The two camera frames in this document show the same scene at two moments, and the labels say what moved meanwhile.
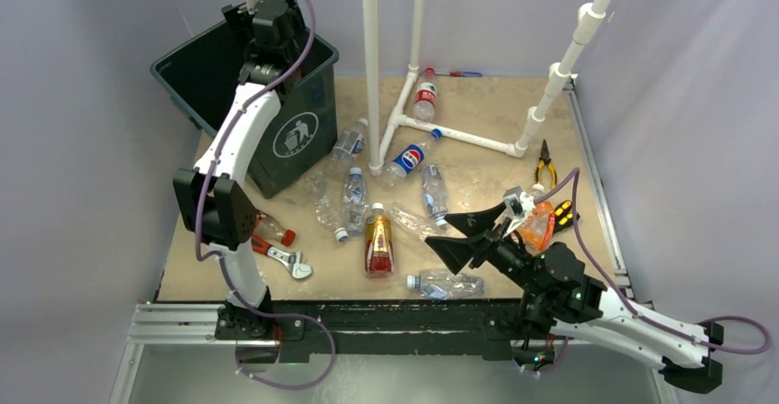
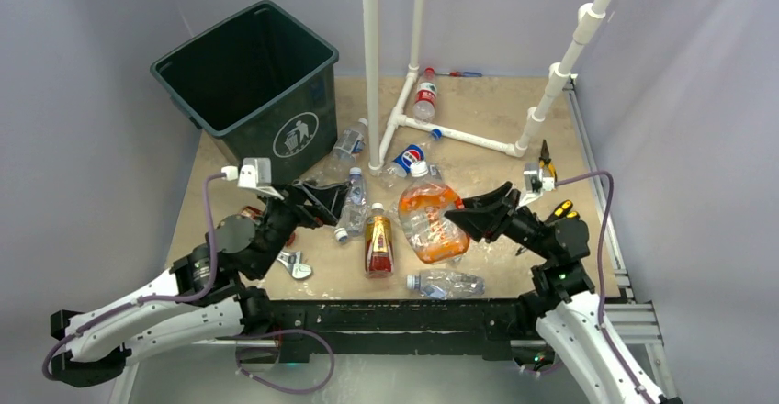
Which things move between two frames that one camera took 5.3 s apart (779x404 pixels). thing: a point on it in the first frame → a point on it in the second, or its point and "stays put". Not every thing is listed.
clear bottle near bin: (349, 145) stays put
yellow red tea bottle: (378, 248) stays put
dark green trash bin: (298, 151) stays put
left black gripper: (241, 22) → (332, 198)
